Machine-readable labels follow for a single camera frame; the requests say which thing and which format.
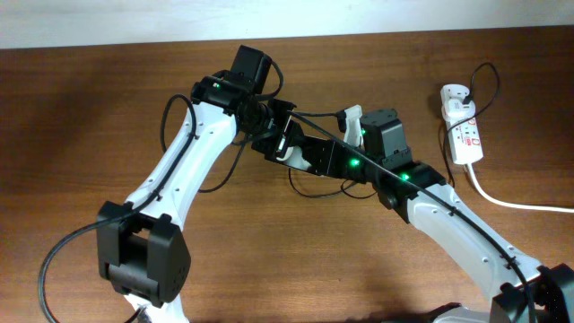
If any black Galaxy flip phone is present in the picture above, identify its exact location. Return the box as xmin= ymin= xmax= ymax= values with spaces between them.
xmin=275 ymin=120 xmax=294 ymax=162

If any black USB-C charging cable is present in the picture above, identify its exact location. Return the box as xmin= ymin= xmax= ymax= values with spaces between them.
xmin=287 ymin=61 xmax=501 ymax=201

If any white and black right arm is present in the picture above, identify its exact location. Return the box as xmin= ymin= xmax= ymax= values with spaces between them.
xmin=279 ymin=135 xmax=573 ymax=322

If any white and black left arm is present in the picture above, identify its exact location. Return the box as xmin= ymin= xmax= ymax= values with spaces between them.
xmin=97 ymin=71 xmax=293 ymax=322

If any white USB charger adapter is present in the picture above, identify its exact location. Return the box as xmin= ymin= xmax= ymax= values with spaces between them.
xmin=442 ymin=99 xmax=475 ymax=121

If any white power strip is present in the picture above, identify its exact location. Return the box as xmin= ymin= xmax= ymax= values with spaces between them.
xmin=440 ymin=84 xmax=483 ymax=165

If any white power strip cord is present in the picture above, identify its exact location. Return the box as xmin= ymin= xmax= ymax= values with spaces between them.
xmin=464 ymin=162 xmax=574 ymax=214

